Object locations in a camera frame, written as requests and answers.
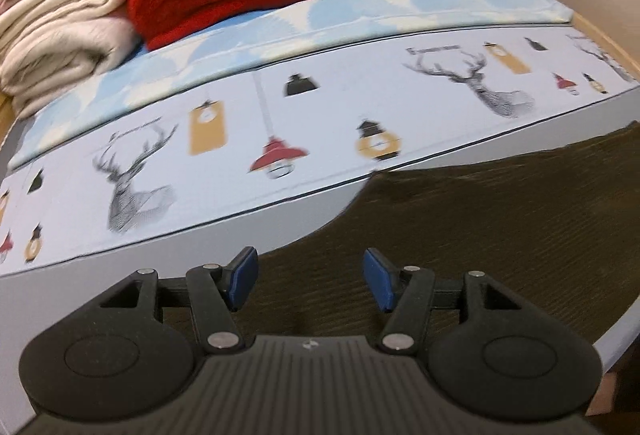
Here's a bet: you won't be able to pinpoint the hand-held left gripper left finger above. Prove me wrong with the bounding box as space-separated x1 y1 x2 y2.
97 246 260 355

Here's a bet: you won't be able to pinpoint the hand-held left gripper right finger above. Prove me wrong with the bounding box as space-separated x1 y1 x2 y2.
362 247 521 356

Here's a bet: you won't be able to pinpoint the dark olive corduroy pants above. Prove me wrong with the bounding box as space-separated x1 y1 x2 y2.
162 120 640 352

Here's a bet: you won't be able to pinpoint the deer-print bed sheet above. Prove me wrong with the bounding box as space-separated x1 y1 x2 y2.
0 22 640 278

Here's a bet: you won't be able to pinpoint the light blue patterned blanket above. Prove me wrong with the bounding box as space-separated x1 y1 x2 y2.
7 0 574 171

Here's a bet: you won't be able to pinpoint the cream folded fleece blanket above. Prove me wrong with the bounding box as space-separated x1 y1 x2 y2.
0 0 142 118

